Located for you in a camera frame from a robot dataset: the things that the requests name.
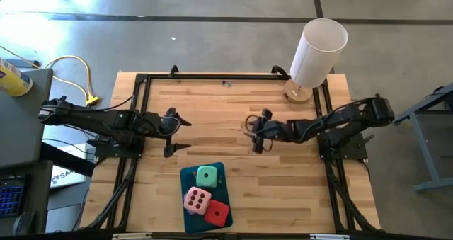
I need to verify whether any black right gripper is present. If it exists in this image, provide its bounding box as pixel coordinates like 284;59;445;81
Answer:
251;108;289;154

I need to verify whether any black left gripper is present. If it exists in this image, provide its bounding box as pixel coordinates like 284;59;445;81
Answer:
142;107;193;159

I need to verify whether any large turquoise foam die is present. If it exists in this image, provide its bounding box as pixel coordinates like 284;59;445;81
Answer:
195;165;219;189

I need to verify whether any large pink foam die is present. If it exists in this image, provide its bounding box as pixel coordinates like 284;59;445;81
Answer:
183;186;212;216

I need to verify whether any large red foam die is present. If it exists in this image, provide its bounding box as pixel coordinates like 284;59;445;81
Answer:
203;199;231;228

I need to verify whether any blue plastic bin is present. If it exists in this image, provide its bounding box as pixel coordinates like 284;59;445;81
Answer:
179;161;234;234

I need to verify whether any white shade lamp wooden base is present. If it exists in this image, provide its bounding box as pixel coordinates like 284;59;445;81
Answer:
282;18;350;105

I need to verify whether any white printed cardboard box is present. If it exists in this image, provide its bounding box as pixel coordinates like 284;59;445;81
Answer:
49;144;88;188

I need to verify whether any grey side desk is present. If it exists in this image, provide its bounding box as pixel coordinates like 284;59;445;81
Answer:
0;68;54;168

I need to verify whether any yellow wipes canister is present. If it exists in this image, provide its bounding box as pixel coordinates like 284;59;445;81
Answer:
0;57;34;98

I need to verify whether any black computer mouse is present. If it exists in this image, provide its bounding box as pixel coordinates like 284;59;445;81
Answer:
12;211;36;236

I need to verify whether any keyboard with blue backlight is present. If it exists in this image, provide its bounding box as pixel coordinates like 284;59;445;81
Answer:
0;176;26;218

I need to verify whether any black aluminium table frame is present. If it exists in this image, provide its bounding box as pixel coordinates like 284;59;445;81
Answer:
79;64;382;236

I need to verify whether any yellow power cable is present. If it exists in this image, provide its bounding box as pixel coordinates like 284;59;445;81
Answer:
0;45;101;107

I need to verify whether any silver aluminium bracket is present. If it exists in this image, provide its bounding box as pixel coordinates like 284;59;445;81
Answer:
309;234;351;240
112;232;153;240

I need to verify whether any grey metal table frame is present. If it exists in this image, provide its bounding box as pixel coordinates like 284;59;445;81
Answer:
392;82;453;193

